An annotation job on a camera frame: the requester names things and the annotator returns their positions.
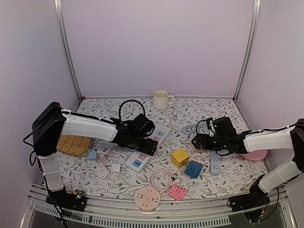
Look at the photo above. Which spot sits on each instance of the aluminium frame post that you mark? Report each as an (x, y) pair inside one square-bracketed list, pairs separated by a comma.
[(67, 52), (248, 50)]

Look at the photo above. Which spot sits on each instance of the pink cube socket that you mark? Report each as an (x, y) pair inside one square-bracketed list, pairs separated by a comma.
[(199, 150)]

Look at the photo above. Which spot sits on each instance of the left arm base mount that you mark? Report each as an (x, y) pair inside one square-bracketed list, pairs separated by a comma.
[(63, 199)]

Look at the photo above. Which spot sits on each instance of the yellow woven basket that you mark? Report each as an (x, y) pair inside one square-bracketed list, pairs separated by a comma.
[(76, 146)]

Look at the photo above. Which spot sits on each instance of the grey blue power strip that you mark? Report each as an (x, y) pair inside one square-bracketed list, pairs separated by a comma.
[(214, 164)]

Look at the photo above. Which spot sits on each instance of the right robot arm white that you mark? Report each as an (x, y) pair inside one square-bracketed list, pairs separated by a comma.
[(290, 138)]

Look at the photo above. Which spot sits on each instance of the white colourful power strip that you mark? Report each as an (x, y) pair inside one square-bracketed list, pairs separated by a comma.
[(139, 159)]

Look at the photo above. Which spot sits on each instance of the front aluminium rail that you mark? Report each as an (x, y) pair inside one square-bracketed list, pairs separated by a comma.
[(119, 213)]

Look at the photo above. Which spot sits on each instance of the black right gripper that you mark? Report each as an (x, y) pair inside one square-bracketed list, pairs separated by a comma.
[(206, 145)]

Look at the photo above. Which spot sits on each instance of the pink round power strip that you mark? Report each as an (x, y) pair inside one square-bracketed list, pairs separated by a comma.
[(147, 199)]

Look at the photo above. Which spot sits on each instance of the white square plug adapter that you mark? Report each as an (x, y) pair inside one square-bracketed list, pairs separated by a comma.
[(101, 172)]

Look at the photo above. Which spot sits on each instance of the pale blue small charger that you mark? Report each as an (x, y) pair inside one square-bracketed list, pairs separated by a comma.
[(92, 156)]

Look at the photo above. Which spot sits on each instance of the yellow cube socket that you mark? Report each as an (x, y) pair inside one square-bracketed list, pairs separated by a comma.
[(179, 158)]

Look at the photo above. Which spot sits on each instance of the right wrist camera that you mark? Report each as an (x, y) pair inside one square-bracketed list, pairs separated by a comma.
[(210, 126)]

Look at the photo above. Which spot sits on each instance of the dark blue cube socket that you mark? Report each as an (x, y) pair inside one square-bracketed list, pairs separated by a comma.
[(193, 169)]

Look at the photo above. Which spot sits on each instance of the pink square plug adapter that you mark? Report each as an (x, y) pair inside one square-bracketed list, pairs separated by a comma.
[(177, 192)]

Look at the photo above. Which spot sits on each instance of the cream ceramic mug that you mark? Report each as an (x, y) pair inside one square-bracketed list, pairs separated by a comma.
[(161, 99)]

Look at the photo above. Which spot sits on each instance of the aluminium frame post left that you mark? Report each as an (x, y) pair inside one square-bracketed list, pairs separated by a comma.
[(67, 52)]

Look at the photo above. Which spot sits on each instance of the pink round plate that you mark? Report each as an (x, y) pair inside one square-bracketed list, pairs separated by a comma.
[(256, 155)]

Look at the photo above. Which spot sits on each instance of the aluminium frame post right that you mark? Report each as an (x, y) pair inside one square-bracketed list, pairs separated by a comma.
[(248, 50)]

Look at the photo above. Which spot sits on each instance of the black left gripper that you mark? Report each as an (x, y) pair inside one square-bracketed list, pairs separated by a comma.
[(147, 147)]

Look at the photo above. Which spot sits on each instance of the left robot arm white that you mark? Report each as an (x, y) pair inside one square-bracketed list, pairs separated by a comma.
[(55, 122)]

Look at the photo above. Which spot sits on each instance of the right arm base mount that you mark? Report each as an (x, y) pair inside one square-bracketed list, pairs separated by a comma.
[(255, 198)]

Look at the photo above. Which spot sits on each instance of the small white usb charger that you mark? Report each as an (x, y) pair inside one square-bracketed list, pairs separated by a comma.
[(116, 168)]

